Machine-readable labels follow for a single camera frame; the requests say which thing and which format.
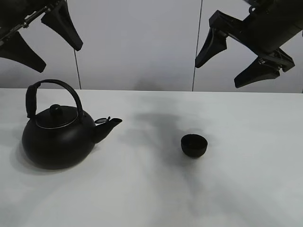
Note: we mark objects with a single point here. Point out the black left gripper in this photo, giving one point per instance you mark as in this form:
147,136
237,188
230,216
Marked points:
15,12

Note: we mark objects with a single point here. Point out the black round teapot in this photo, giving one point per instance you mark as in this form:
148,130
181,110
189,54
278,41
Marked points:
61,136

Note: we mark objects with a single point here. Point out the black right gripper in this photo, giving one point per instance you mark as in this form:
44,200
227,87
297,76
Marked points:
268,26

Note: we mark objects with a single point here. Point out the small black teacup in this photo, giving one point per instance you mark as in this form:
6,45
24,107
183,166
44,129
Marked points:
193,145

